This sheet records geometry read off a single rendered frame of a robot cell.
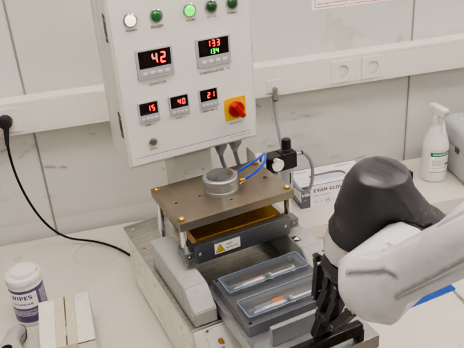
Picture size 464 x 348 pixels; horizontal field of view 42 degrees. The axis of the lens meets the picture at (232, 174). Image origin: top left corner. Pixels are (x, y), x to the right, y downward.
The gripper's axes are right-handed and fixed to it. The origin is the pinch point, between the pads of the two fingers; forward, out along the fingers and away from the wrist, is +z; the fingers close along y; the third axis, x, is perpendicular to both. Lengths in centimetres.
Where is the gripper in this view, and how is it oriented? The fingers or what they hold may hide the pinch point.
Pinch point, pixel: (322, 323)
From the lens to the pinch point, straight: 110.8
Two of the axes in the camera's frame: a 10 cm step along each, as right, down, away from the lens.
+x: 8.9, -2.6, 3.7
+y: 4.4, 6.7, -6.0
